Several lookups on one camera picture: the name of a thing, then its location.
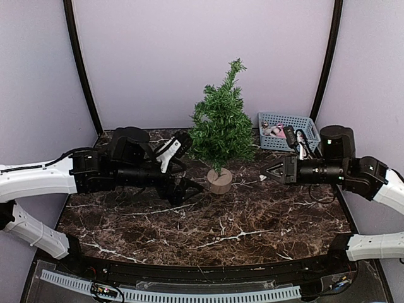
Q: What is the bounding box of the small green christmas tree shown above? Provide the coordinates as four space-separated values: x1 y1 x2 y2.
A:
189 58 255 195

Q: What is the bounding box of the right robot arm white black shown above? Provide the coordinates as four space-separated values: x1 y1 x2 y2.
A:
260 125 403 274

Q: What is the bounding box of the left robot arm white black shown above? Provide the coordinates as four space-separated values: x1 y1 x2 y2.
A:
1 126 203 275

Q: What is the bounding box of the blue plastic basket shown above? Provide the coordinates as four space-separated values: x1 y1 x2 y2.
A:
258 112 321 152

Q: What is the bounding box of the pink plush ornament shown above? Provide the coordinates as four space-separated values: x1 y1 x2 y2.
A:
272 124 286 138

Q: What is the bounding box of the silver bauble ornament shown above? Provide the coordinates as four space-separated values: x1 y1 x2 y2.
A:
261 121 270 134

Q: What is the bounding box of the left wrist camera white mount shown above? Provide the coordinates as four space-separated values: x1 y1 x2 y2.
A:
154 131 193 173

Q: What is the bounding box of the black front rail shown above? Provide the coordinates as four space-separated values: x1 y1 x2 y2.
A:
83 255 359 284

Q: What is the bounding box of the grey slotted cable duct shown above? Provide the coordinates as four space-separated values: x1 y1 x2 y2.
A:
40 270 302 302

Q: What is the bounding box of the right black frame post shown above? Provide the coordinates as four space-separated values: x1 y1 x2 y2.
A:
309 0 343 121

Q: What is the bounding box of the black frame post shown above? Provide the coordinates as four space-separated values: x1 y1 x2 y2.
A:
62 0 104 136
309 0 343 121

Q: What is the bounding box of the left black frame post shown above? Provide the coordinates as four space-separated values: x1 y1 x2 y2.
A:
62 0 104 136

